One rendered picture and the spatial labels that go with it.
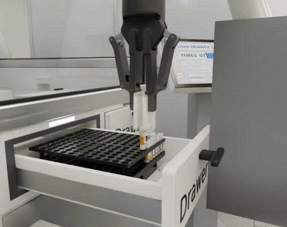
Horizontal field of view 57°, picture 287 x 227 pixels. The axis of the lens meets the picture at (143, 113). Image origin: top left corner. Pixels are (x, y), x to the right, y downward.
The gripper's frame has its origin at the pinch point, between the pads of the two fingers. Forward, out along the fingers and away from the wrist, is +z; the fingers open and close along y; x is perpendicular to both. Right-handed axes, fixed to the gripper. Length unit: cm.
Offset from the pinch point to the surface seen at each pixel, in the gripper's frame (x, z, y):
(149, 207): -11.9, 11.5, 6.8
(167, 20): 158, -42, -53
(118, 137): 6.6, 7.8, -9.2
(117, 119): 21.8, 7.5, -18.5
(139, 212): -11.9, 12.7, 5.2
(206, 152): 0.5, 6.4, 11.9
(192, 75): 80, -3, -12
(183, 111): 158, 28, -38
